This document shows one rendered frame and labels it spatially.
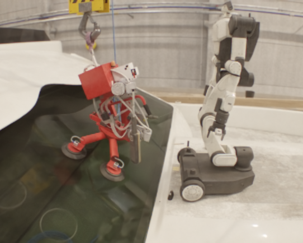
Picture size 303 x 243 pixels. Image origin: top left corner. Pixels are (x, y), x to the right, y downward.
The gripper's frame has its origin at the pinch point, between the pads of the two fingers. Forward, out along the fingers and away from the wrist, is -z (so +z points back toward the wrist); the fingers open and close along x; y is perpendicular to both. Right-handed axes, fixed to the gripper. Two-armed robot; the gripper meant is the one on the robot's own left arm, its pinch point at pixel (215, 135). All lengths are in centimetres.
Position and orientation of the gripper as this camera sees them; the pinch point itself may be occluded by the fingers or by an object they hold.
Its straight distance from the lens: 152.3
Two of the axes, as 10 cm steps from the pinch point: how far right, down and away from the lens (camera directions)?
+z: 2.0, -9.1, -3.7
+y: -0.7, 3.6, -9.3
